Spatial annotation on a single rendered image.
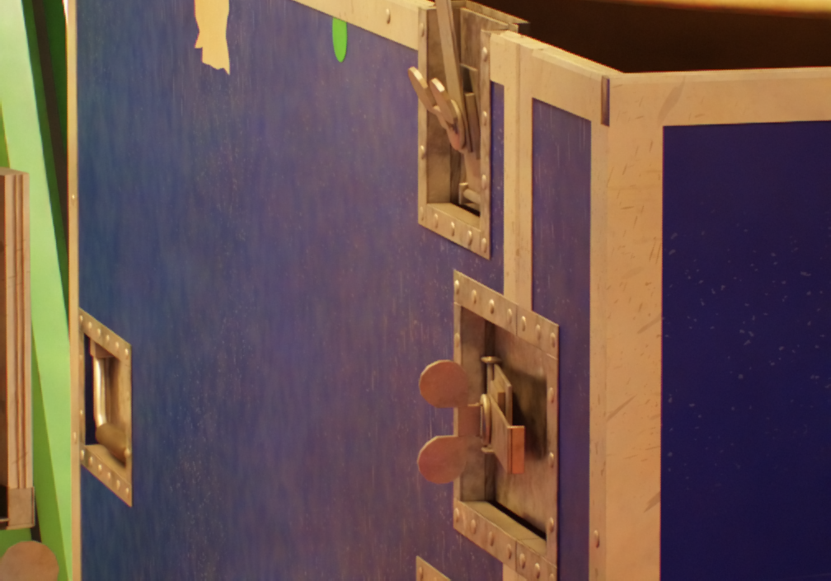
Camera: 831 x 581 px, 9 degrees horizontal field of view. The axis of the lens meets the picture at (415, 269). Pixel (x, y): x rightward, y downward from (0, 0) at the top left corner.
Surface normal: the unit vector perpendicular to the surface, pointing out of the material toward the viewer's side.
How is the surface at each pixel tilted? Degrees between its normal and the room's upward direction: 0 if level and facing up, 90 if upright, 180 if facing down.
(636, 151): 90
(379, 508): 90
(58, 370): 76
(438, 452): 100
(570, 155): 90
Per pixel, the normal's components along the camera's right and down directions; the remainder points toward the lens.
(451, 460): 0.23, 0.32
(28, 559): 0.13, 0.10
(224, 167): -0.96, 0.04
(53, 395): 0.57, -0.12
